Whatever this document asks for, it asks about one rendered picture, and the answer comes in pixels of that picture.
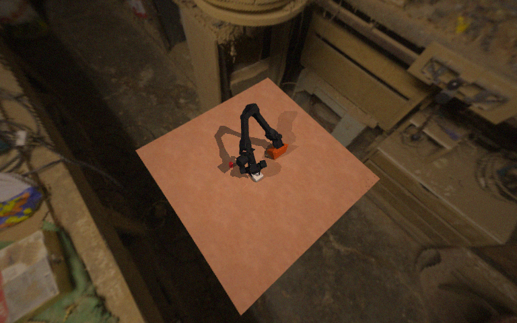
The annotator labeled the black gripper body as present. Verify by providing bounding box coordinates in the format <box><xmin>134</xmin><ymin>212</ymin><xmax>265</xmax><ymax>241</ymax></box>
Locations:
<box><xmin>239</xmin><ymin>158</ymin><xmax>267</xmax><ymax>174</ymax></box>

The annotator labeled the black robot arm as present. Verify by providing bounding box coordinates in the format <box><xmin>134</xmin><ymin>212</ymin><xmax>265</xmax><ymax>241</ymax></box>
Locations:
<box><xmin>236</xmin><ymin>104</ymin><xmax>284</xmax><ymax>174</ymax></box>

